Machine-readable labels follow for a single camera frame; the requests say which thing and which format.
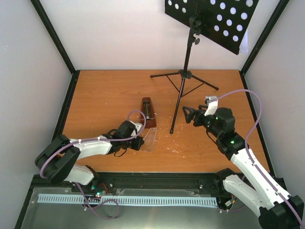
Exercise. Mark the brown wooden metronome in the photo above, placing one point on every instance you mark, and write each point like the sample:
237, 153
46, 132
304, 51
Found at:
148, 110

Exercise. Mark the white sheet music paper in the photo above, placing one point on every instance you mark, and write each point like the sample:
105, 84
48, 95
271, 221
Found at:
244, 44

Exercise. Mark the clear plastic metronome cover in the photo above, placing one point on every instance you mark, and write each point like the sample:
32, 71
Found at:
149, 140

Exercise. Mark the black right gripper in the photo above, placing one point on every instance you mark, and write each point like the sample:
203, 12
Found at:
198, 113

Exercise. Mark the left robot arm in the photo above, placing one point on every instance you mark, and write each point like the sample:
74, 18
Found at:
57, 162

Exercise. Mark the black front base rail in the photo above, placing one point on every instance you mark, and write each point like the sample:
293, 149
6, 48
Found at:
196, 183

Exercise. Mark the black frame post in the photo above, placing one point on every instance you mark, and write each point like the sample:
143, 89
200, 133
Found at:
279, 9
52, 33

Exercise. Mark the black frame post left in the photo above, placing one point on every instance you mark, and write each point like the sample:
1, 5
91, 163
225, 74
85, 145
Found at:
52, 33

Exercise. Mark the black music stand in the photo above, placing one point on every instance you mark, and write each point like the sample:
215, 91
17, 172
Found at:
224, 22

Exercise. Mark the light blue cable duct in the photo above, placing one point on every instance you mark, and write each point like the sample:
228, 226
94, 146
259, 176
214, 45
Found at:
138, 201

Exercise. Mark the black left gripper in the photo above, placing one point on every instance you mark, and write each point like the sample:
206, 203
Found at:
140, 142

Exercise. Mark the black frame post right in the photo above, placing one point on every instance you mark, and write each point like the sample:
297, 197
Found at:
279, 9

